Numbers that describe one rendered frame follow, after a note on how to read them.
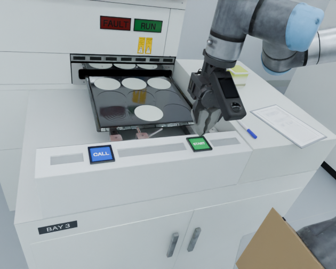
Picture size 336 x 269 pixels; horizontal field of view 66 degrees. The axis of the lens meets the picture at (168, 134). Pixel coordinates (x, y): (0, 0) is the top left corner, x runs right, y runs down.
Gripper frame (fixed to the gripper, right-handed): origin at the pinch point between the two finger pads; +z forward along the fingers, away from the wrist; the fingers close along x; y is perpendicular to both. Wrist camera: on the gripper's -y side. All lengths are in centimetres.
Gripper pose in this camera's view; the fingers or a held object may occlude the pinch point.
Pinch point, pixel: (202, 133)
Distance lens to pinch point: 67.8
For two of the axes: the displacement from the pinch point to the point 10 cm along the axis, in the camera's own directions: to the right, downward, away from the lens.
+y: -3.3, -6.1, 7.2
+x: -9.3, 0.8, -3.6
